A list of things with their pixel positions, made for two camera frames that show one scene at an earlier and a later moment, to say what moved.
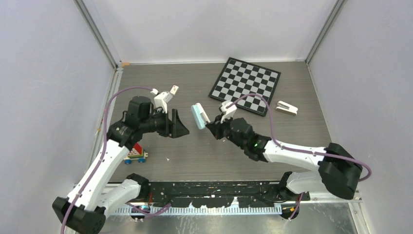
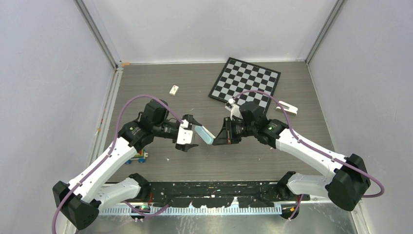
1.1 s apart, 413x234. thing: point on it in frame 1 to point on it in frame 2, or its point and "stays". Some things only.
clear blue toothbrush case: (200, 115) to (208, 138)
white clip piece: (287, 108) stays
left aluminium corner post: (96, 30) stays
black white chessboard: (238, 78) stays
